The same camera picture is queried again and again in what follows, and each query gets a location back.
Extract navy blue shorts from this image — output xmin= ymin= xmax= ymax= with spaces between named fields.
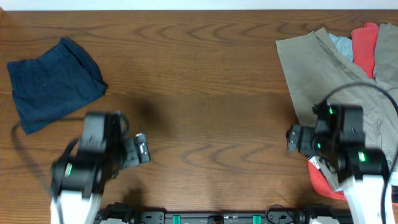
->
xmin=7 ymin=37 xmax=108 ymax=134

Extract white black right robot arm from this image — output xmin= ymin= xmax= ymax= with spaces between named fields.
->
xmin=286 ymin=101 xmax=395 ymax=223

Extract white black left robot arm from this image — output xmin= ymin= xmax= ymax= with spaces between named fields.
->
xmin=50 ymin=112 xmax=150 ymax=223

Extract khaki beige shorts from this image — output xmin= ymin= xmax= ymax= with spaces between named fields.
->
xmin=275 ymin=27 xmax=398 ymax=192

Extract light blue garment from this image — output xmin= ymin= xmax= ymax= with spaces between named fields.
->
xmin=328 ymin=33 xmax=353 ymax=62

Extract grey olive garment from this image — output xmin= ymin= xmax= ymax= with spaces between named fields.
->
xmin=374 ymin=24 xmax=397 ymax=90

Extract red garment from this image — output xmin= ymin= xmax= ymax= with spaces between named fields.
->
xmin=308 ymin=22 xmax=397 ymax=200

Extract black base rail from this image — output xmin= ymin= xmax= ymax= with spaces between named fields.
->
xmin=93 ymin=203 xmax=354 ymax=224

